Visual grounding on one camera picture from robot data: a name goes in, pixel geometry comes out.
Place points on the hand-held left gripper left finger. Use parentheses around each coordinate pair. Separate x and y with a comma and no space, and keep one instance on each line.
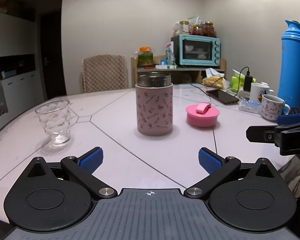
(91,161)

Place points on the flat white box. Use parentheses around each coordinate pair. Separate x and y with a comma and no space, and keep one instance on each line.
(166,66)

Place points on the white tissue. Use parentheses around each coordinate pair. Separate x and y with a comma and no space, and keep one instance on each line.
(213,72)

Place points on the white mug blue print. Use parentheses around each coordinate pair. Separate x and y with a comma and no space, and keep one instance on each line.
(258,92)

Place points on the small blue white box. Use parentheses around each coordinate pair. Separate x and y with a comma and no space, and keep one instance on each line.
(163,62)

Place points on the pink bottle cap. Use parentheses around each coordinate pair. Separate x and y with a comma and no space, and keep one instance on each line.
(202,118)

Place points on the dark door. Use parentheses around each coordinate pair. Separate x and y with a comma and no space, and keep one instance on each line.
(52,55)

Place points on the black smartphone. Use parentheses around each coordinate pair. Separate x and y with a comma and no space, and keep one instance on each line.
(223,97)

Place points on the black charger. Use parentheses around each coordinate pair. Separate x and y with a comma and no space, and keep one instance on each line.
(248,83)

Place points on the white paper bag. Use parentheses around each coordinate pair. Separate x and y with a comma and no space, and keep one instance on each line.
(195,20)

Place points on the clear plastic swab box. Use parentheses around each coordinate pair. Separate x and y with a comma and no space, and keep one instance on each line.
(250,106)

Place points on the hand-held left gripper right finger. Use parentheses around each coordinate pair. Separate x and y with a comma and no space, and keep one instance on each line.
(210,162)

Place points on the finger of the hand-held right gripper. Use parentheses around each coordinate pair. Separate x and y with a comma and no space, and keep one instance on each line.
(290,119)
(257,133)

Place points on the green pickle jar orange lid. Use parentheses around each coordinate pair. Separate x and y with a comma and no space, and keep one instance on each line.
(145,57)

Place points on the blue thermos flask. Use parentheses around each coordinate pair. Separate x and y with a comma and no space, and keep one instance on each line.
(293,67)

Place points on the green tissue packet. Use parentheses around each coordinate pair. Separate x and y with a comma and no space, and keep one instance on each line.
(237,80)

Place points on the glass jar pale contents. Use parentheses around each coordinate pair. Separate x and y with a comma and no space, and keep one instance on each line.
(182,28)

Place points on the stack of cardboard boxes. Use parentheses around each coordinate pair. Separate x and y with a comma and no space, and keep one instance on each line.
(12,8)

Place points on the wooden side table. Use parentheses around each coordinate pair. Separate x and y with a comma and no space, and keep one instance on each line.
(185,73)

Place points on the pink patterned bottle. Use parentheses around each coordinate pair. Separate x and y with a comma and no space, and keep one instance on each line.
(153,107)

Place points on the clear glass cup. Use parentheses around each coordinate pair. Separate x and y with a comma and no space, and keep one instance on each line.
(53,122)

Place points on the light blue toaster oven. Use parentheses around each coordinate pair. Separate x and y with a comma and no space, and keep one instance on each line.
(198,51)

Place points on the white mug figure print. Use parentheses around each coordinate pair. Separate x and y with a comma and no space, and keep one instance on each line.
(271,110)

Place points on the yellow snack packet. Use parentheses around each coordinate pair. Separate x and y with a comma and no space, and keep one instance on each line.
(215,82)

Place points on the white wall cabinet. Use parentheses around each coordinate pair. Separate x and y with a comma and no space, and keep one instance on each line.
(17,90)

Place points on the glass jar red contents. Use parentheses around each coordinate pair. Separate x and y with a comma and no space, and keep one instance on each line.
(197,30)
(209,30)

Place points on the metal spoon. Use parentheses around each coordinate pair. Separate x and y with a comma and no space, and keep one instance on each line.
(285,100)

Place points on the quilted beige chair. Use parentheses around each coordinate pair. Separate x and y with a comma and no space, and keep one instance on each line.
(105,73)

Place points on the dark hair clip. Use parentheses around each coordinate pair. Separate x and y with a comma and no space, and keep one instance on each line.
(297,110)

